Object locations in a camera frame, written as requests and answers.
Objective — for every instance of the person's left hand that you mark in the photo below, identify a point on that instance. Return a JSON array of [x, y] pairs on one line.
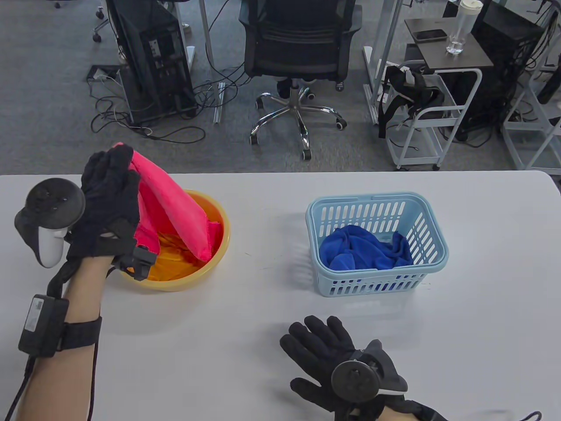
[[109, 197]]

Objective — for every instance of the person's right hand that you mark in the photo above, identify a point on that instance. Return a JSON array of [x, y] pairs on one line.
[[320, 346]]

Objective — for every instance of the grey white tracking controller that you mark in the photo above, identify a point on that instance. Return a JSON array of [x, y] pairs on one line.
[[48, 206], [355, 380]]

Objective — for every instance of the pink square towel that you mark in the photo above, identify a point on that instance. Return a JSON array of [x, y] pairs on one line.
[[175, 206]]

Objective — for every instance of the orange square towel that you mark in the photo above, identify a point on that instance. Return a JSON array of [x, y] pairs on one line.
[[175, 258]]

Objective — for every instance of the blue square towel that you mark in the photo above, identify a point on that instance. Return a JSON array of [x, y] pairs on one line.
[[363, 250]]

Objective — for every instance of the person's right forearm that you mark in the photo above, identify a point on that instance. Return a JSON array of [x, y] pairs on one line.
[[396, 416]]

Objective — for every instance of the person's left forearm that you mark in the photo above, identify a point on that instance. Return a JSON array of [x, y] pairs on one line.
[[79, 298]]

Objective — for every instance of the black wrist sensor band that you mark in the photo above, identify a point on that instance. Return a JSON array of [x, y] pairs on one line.
[[44, 324], [420, 410]]

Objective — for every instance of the yellow plastic basin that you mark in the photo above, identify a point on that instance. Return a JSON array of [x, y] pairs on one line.
[[193, 283]]

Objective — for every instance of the black floor socket box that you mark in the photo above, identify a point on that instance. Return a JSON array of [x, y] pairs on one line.
[[103, 71]]

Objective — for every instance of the black computer tower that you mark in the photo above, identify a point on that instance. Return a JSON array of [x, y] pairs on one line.
[[504, 39], [149, 57]]

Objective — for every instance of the light blue plastic basket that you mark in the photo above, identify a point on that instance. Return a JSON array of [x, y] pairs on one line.
[[346, 200]]

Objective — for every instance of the chrome chair base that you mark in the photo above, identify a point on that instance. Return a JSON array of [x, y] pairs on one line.
[[97, 37]]

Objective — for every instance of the white desk leg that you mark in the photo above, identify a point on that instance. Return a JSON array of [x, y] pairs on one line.
[[209, 44], [385, 39]]

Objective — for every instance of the black mesh office chair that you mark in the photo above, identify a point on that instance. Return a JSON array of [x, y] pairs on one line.
[[298, 48]]

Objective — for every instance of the white metal rack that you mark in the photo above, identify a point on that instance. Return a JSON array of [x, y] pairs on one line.
[[526, 125]]

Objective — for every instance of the white side table dark top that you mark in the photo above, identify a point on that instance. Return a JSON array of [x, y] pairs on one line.
[[456, 57]]

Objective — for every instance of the black smartphone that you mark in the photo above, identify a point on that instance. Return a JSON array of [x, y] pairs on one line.
[[429, 35]]

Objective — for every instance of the clear bottle white lid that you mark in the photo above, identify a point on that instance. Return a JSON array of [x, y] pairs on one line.
[[460, 30]]

